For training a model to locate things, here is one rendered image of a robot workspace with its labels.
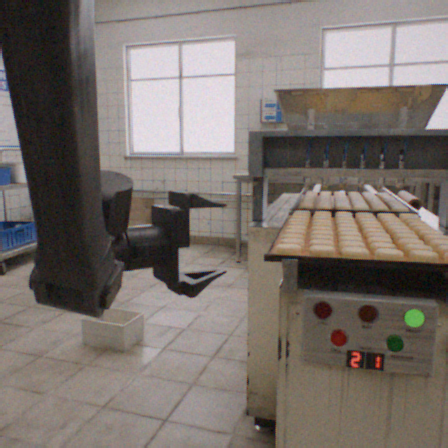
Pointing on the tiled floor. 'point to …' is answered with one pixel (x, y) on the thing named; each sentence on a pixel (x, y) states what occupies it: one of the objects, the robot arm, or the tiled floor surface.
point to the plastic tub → (114, 329)
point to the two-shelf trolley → (6, 219)
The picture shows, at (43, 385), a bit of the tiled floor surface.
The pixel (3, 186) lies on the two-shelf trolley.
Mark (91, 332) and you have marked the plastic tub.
